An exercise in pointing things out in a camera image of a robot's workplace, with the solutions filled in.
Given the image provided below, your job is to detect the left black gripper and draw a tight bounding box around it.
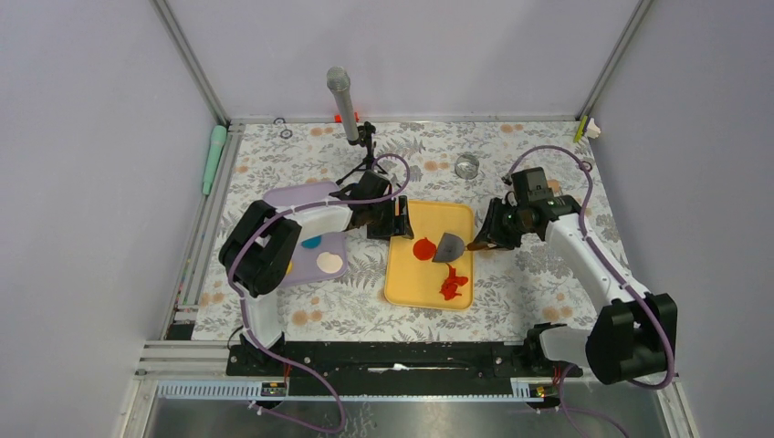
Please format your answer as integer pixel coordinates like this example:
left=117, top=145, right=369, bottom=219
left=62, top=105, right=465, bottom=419
left=367, top=196, right=413, bottom=242

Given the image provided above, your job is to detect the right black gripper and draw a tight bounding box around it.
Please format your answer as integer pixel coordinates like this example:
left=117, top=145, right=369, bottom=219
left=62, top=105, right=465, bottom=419
left=473, top=199, right=533, bottom=253

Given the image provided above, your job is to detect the metal dough scraper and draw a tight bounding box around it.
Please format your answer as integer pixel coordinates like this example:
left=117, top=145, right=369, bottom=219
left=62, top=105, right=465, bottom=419
left=432, top=233, right=488, bottom=263

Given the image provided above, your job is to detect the yellow tray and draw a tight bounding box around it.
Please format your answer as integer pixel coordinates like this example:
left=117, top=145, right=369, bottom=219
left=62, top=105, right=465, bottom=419
left=384, top=200, right=475, bottom=310

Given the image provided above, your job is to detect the round metal cutter ring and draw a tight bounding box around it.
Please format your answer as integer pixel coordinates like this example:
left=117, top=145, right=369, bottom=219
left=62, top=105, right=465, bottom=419
left=454, top=153, right=480, bottom=180

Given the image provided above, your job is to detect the red dough scrap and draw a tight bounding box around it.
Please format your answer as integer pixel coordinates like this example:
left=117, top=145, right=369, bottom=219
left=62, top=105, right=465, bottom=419
left=439, top=264, right=469, bottom=301

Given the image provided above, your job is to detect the red dough ball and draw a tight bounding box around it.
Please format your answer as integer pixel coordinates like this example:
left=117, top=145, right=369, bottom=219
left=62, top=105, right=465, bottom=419
left=413, top=237, right=437, bottom=261

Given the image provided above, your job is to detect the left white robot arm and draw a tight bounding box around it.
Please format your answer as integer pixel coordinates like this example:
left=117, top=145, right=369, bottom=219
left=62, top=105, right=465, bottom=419
left=218, top=171, right=413, bottom=375

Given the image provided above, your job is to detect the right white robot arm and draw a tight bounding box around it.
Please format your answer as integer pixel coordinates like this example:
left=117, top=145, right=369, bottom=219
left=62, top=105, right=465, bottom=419
left=467, top=167, right=677, bottom=384

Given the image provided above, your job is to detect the flat white dough disc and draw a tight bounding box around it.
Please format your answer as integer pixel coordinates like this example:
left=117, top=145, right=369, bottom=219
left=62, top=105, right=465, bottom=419
left=316, top=252, right=344, bottom=274

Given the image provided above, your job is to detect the flat blue dough disc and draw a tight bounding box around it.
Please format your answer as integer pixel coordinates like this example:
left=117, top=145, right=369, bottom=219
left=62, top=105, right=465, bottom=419
left=300, top=235, right=322, bottom=249

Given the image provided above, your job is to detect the purple tray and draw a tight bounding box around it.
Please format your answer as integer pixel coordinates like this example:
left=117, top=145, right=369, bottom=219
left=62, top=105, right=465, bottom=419
left=263, top=181, right=347, bottom=288

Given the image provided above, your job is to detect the black mini tripod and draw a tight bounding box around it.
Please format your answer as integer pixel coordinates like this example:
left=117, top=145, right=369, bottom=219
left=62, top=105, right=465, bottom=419
left=336, top=121, right=387, bottom=185

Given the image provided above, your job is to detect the white corner clip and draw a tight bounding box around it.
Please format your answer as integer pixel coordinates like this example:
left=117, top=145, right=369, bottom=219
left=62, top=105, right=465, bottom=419
left=574, top=115, right=601, bottom=142

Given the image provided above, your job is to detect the grey microphone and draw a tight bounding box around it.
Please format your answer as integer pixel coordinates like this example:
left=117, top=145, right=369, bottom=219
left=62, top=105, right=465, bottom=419
left=326, top=66, right=360, bottom=145

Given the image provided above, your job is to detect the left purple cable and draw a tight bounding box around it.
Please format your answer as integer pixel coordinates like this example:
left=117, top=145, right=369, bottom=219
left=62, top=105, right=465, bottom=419
left=226, top=153, right=413, bottom=435

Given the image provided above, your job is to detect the purple cable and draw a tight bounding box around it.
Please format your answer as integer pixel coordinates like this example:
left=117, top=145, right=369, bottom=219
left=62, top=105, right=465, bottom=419
left=226, top=153, right=413, bottom=435
left=505, top=144, right=676, bottom=438

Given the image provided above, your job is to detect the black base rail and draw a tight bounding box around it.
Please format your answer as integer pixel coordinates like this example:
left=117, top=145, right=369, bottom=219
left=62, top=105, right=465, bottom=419
left=225, top=339, right=568, bottom=398

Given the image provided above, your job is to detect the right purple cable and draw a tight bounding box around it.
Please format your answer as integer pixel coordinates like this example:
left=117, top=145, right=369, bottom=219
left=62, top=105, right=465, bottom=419
left=505, top=144, right=676, bottom=438

